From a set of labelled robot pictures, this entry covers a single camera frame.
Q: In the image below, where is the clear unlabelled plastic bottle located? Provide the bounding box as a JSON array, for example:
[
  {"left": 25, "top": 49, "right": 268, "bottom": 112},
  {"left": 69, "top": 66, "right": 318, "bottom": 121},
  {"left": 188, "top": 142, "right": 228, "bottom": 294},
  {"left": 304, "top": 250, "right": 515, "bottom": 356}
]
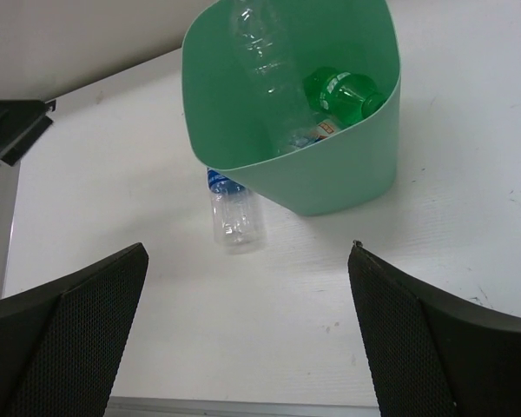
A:
[{"left": 230, "top": 1, "right": 316, "bottom": 153}]

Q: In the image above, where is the blue label plastic bottle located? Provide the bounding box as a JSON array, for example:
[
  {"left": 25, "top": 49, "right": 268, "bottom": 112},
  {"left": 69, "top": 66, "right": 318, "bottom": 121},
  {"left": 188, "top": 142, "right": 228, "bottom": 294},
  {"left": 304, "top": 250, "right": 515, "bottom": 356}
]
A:
[{"left": 207, "top": 168, "right": 266, "bottom": 255}]

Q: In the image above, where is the green plastic bin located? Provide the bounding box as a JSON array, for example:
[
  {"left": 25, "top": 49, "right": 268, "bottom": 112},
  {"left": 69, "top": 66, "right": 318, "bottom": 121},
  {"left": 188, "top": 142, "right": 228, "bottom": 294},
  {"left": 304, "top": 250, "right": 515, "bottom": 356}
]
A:
[{"left": 182, "top": 1, "right": 401, "bottom": 215}]

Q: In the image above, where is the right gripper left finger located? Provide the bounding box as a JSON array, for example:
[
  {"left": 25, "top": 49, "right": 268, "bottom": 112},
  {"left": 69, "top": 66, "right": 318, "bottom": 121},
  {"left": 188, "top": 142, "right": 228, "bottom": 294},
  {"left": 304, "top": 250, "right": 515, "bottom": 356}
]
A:
[{"left": 0, "top": 243, "right": 148, "bottom": 416}]

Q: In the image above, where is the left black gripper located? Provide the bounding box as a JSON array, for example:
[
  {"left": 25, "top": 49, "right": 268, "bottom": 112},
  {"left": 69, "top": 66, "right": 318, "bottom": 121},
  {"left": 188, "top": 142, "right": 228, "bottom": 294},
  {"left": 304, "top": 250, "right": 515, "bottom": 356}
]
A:
[{"left": 0, "top": 100, "right": 56, "bottom": 167}]

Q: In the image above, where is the aluminium table frame rail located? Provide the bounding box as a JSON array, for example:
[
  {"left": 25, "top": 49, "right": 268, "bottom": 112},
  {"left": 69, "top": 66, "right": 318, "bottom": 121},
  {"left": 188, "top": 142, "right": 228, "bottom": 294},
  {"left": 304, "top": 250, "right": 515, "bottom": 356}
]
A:
[{"left": 104, "top": 397, "right": 380, "bottom": 416}]

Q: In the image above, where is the green plastic bottle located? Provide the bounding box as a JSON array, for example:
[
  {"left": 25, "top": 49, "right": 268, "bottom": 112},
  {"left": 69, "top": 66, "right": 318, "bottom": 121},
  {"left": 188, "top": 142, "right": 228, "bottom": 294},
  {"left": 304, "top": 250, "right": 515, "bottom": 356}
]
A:
[{"left": 303, "top": 67, "right": 387, "bottom": 127}]

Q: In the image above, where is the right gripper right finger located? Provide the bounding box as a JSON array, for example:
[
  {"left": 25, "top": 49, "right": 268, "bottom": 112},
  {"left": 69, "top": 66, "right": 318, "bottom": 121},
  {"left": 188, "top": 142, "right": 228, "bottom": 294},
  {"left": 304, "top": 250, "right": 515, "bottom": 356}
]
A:
[{"left": 348, "top": 241, "right": 521, "bottom": 416}]

